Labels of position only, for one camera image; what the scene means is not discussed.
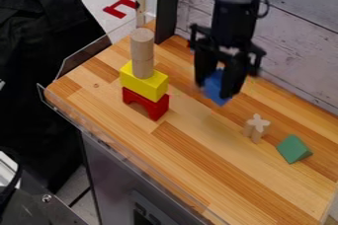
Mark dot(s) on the green wedge block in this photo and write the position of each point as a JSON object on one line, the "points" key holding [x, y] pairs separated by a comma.
{"points": [[293, 149]]}

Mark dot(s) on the yellow block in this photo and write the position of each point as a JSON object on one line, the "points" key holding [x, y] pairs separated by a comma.
{"points": [[145, 82]]}

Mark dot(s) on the wooden cross block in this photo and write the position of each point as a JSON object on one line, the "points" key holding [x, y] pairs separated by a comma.
{"points": [[257, 127]]}

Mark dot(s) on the blue cube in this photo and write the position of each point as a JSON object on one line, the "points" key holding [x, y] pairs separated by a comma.
{"points": [[215, 87]]}

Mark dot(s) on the wooden cylinder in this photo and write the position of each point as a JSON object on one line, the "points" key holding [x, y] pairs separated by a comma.
{"points": [[142, 53]]}

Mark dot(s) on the red bracket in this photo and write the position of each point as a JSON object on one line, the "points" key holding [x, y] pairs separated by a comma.
{"points": [[119, 7]]}

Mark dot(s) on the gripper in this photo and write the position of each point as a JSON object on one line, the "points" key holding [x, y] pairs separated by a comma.
{"points": [[229, 43]]}

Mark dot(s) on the black post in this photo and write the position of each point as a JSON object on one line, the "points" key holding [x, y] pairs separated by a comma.
{"points": [[167, 5]]}

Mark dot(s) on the black cloth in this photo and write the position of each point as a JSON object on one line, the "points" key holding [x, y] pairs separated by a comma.
{"points": [[37, 71]]}

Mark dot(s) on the red arch block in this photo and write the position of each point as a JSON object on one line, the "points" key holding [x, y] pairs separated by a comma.
{"points": [[147, 102]]}

